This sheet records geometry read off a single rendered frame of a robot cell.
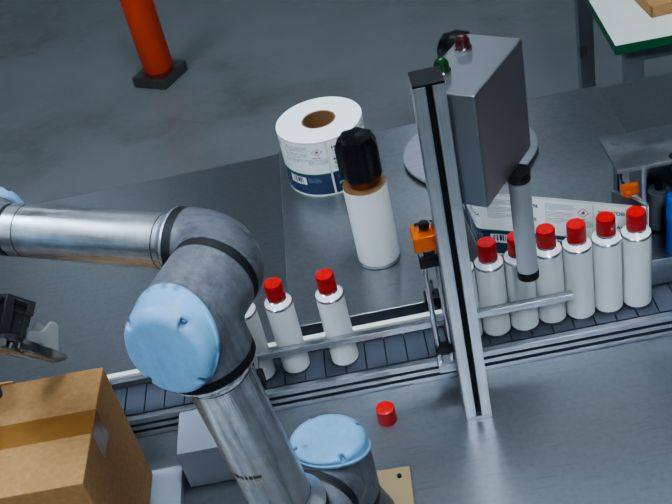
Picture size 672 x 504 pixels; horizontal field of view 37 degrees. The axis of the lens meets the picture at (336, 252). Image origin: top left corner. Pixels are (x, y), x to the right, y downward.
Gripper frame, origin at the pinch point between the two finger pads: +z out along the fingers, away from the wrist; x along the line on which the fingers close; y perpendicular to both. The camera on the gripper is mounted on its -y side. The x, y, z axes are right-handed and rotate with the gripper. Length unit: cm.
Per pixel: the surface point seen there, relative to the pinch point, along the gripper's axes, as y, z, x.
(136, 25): 199, 168, 218
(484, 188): 29, 20, -64
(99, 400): -5.8, 3.2, -8.1
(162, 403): -1.5, 30.3, 7.1
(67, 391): -4.8, 1.0, -2.7
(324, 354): 11, 48, -16
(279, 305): 16.2, 30.2, -18.4
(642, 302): 26, 73, -67
